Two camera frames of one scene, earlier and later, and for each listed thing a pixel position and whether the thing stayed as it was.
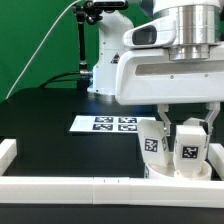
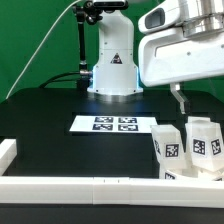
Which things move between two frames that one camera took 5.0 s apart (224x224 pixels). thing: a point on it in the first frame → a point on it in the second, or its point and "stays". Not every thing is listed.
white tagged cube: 190,150 → 205,143
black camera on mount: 110,4 stays
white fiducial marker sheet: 90,123 stays
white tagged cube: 154,141 → 169,147
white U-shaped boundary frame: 108,190 stays
